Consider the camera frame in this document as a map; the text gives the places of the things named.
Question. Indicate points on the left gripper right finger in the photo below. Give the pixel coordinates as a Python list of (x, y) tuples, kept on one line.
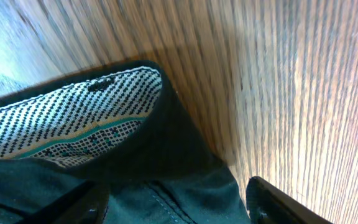
[(267, 204)]

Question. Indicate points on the black shorts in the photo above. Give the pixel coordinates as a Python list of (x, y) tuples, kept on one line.
[(121, 125)]

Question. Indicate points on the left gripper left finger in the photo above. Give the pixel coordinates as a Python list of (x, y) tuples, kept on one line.
[(85, 204)]

